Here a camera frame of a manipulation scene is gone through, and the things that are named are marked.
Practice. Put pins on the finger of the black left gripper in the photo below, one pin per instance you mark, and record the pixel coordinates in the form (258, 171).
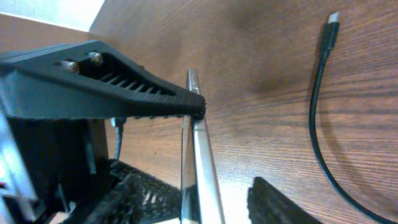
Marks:
(89, 80)
(124, 194)

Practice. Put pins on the black smartphone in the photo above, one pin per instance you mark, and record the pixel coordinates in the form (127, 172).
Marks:
(201, 199)

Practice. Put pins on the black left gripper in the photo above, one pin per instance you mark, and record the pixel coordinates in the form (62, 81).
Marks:
(55, 163)

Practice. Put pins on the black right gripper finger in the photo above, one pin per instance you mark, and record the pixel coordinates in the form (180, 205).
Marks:
(267, 205)

